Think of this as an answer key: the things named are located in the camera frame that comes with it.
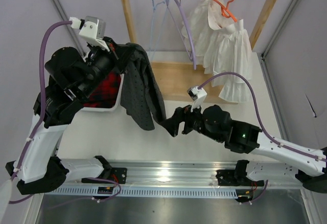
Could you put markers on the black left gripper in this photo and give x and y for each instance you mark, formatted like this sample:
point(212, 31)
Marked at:
point(117, 54)

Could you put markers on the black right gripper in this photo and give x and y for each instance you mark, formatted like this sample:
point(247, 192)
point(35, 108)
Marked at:
point(181, 114)

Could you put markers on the grey dotted skirt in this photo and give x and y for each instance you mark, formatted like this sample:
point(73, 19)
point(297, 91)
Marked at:
point(140, 95)

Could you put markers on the light blue wire hanger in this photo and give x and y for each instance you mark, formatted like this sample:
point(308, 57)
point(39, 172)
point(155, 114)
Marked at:
point(154, 41)

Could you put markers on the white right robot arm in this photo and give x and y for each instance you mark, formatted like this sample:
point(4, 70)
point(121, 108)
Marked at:
point(296, 163)

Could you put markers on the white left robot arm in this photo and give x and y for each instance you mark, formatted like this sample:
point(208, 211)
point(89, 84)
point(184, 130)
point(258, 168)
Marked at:
point(72, 81)

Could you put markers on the red plaid skirt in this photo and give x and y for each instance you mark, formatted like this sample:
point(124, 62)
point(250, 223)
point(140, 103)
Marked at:
point(106, 93)

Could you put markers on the white ruffled skirt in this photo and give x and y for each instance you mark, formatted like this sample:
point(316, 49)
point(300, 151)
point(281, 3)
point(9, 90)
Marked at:
point(220, 44)

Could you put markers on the orange plastic hanger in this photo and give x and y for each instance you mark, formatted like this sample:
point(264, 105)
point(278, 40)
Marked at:
point(225, 12)

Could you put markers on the white plastic basket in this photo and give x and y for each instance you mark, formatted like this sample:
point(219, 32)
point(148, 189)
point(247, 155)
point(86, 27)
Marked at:
point(117, 104)

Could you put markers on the wooden clothes rack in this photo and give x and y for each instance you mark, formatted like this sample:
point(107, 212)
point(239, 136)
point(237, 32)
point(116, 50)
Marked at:
point(227, 86)

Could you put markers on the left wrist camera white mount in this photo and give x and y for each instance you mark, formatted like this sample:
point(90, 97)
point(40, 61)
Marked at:
point(92, 30)

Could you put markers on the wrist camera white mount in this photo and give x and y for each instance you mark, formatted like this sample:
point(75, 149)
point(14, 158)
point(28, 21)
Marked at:
point(198, 95)
point(92, 30)

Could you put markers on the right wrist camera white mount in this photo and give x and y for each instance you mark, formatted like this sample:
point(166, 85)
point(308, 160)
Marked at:
point(198, 95)

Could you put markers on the aluminium mounting rail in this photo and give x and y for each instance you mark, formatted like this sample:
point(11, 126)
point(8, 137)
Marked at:
point(182, 174)

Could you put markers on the perforated metal cable tray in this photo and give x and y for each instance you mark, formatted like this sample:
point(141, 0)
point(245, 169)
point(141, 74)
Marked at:
point(127, 191)

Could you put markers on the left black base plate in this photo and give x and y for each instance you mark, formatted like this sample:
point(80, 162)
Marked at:
point(118, 175)

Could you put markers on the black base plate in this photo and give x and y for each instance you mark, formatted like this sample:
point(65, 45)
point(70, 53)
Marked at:
point(118, 175)
point(228, 177)

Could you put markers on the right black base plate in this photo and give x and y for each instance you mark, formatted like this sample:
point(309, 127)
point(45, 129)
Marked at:
point(228, 177)

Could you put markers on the left aluminium frame post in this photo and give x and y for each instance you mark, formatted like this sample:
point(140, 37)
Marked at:
point(63, 16)

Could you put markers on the aluminium frame post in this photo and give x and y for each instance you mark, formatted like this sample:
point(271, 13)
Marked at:
point(63, 16)
point(280, 27)

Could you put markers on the right aluminium frame post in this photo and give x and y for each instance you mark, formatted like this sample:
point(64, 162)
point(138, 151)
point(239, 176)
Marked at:
point(280, 27)

